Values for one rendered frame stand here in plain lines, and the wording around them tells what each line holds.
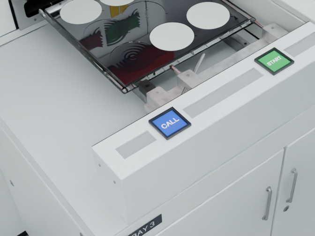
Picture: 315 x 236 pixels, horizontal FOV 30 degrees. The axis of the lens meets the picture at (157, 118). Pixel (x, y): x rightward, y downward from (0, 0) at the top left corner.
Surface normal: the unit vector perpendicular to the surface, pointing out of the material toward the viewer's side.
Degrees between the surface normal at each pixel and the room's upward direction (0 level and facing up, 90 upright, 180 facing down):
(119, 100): 0
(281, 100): 90
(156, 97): 0
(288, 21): 90
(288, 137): 90
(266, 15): 90
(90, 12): 0
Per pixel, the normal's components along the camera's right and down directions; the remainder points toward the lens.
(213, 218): 0.60, 0.56
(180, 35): -0.05, -0.68
